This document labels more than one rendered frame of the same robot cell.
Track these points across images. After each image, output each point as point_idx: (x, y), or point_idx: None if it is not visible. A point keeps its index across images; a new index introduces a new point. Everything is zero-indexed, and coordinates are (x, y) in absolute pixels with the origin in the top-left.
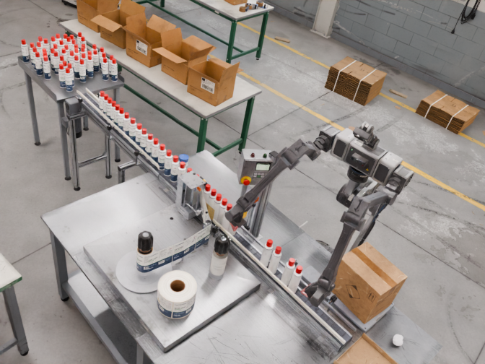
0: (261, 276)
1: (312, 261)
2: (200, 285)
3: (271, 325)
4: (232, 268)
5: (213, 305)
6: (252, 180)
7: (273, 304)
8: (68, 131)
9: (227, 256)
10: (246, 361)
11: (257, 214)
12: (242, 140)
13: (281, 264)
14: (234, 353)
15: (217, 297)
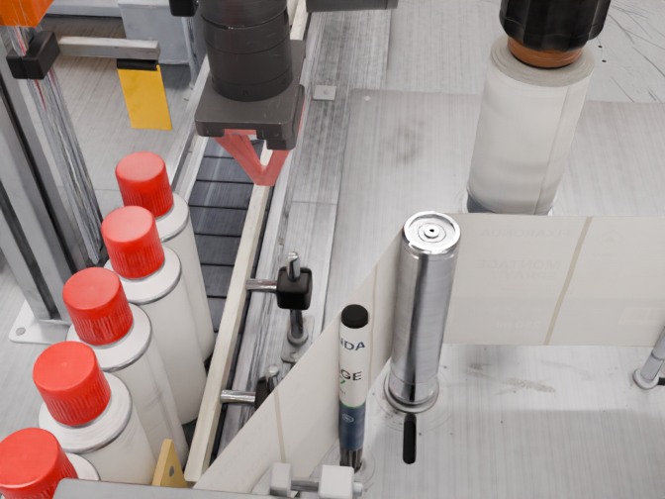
0: (302, 128)
1: (42, 80)
2: (633, 213)
3: (447, 32)
4: (405, 191)
5: (628, 125)
6: None
7: (369, 63)
8: None
9: (360, 249)
10: (618, 14)
11: (23, 146)
12: None
13: (157, 135)
14: (639, 40)
15: (588, 138)
